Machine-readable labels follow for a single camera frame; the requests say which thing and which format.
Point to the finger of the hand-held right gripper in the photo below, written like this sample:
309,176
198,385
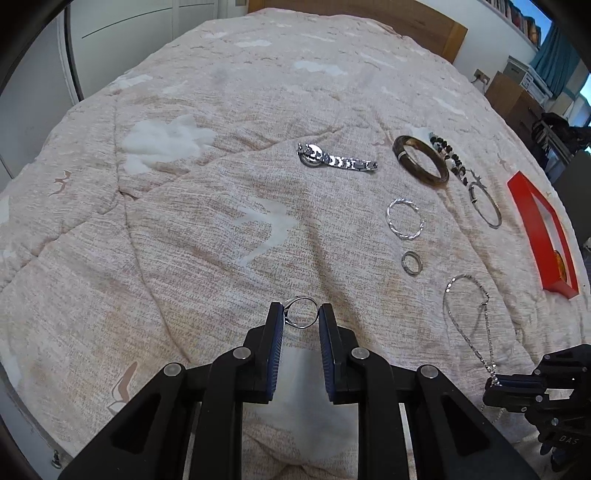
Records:
519,382
508,399

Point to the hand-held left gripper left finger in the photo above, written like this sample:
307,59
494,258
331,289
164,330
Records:
276,341

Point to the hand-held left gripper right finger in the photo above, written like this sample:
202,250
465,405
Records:
326,341

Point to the red jewelry box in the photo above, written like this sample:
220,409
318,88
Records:
531,221

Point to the thin silver bangle with star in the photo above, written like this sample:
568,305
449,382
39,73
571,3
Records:
472,194

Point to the brown stone bangle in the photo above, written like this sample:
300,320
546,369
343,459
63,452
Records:
438,177

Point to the amber stone piece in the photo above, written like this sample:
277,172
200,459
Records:
561,266

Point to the twisted silver bangle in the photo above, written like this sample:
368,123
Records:
387,219

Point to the beige patterned blanket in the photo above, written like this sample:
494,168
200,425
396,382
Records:
207,207

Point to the silver metal wristwatch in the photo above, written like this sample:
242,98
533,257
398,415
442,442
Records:
341,162

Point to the dark furniture panel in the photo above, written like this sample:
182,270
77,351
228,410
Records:
575,184

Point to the black bag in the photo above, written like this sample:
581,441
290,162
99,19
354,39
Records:
558,131

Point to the wooden bedside cabinet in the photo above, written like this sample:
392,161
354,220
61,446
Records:
512,99

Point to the blue curtain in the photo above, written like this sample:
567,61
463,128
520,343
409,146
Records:
556,60

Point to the wooden headboard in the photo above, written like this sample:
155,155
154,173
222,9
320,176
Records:
434,27

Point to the white wardrobe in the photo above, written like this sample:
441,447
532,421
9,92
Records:
138,37

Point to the row of books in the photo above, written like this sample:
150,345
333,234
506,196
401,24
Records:
521,18

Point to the wall socket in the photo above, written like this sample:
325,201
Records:
482,76

